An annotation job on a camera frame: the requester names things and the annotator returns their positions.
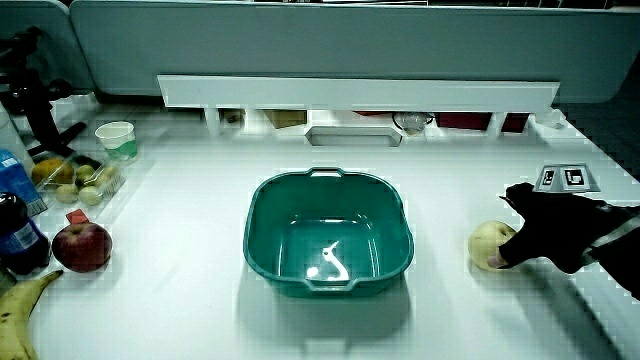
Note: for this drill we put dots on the red paper tag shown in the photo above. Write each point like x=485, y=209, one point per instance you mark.
x=77, y=216

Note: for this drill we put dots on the clear plastic fruit container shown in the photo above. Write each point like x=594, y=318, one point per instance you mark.
x=112, y=186

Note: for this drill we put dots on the black camera tripod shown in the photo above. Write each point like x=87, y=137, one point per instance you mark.
x=35, y=105

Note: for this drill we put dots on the person's right hand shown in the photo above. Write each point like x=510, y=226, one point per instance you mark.
x=550, y=225

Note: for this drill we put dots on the clear glass cup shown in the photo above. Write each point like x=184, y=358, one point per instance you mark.
x=412, y=122

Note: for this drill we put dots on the person's right forearm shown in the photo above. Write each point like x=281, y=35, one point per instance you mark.
x=620, y=250

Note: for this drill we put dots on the dark red box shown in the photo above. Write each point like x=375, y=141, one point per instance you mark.
x=462, y=120

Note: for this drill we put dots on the blue carton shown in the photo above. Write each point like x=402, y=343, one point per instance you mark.
x=15, y=185

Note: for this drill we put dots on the red apple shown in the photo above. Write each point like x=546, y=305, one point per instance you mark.
x=81, y=247

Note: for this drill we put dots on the white desk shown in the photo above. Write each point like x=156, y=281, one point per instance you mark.
x=190, y=215

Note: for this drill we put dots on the orange round fruit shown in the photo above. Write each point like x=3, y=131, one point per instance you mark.
x=52, y=171

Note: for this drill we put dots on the yellow banana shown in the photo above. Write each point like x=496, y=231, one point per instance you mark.
x=15, y=315

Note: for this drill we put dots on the dark bottle with blue label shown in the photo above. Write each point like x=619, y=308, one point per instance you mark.
x=19, y=237

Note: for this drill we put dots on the white and green paper cup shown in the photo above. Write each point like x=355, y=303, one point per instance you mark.
x=117, y=140

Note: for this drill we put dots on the small green fruit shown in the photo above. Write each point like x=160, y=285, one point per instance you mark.
x=90, y=195
x=85, y=173
x=66, y=193
x=106, y=176

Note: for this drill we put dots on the brown cardboard box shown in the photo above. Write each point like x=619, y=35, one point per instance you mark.
x=286, y=118

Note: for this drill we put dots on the green plastic basin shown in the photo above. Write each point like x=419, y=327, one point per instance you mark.
x=325, y=235

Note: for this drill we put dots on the pale yellow apple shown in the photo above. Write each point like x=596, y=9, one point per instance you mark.
x=485, y=242

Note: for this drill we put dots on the white desk shelf riser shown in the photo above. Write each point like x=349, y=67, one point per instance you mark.
x=350, y=93

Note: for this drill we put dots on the wide grey partition panel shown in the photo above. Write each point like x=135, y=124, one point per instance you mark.
x=350, y=45

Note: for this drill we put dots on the narrow grey partition panel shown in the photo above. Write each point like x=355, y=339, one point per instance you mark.
x=45, y=30

